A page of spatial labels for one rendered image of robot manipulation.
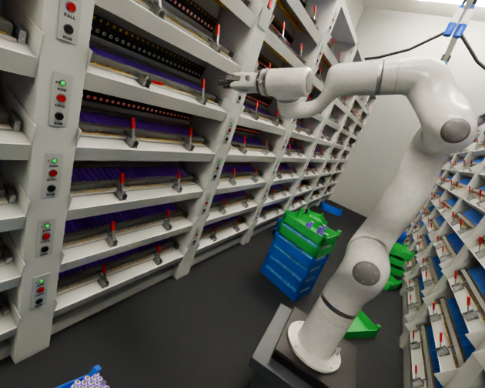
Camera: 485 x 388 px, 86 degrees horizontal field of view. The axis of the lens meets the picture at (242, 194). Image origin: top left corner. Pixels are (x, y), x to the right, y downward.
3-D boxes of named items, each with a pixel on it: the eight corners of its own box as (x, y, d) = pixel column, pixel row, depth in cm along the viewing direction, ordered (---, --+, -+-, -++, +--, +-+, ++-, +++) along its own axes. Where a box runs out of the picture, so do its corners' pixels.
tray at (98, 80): (222, 122, 116) (233, 102, 112) (80, 88, 64) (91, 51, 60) (195, 97, 122) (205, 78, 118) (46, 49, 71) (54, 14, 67)
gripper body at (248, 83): (255, 90, 83) (227, 89, 88) (269, 97, 92) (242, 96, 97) (259, 65, 81) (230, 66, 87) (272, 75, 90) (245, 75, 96)
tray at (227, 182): (263, 186, 187) (275, 172, 181) (211, 195, 135) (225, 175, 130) (244, 168, 193) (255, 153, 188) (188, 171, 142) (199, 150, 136)
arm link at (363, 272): (357, 306, 86) (395, 246, 80) (355, 339, 70) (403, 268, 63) (323, 285, 91) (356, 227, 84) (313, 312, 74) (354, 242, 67)
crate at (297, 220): (336, 242, 160) (342, 231, 158) (321, 247, 145) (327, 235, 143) (298, 218, 178) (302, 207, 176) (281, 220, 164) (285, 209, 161)
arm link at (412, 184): (336, 269, 77) (340, 252, 92) (376, 292, 73) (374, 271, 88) (432, 105, 63) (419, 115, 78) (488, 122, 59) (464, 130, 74)
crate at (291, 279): (315, 282, 170) (320, 273, 167) (299, 292, 155) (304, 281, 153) (281, 255, 188) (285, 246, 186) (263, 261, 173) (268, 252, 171)
